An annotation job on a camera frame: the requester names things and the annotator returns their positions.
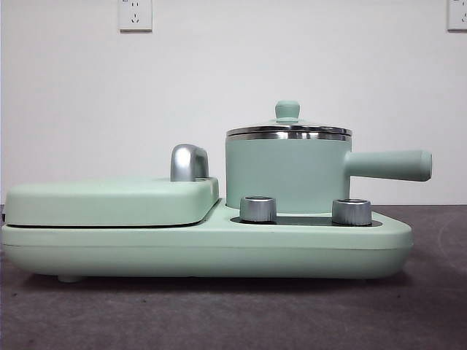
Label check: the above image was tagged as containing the glass lid with green knob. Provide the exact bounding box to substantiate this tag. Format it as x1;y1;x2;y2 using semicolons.
225;100;353;141

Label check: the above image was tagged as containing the silver control knob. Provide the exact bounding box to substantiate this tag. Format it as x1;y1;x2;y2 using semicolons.
239;195;277;223
331;198;373;225

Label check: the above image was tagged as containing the mint green breakfast machine base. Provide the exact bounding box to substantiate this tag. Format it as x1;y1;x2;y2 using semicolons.
0;196;414;284

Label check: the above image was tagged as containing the mint green griddle cover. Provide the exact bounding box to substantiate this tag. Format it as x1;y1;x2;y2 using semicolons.
3;176;220;228

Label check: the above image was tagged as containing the mint green pot with handle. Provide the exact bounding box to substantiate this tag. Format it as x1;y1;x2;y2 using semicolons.
224;133;433;214

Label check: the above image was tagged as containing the silver griddle cover handle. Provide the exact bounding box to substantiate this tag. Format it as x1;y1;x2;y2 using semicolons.
169;144;210;182

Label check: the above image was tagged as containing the white wall socket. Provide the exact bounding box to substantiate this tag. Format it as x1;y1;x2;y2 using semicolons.
447;0;467;31
117;0;153;32

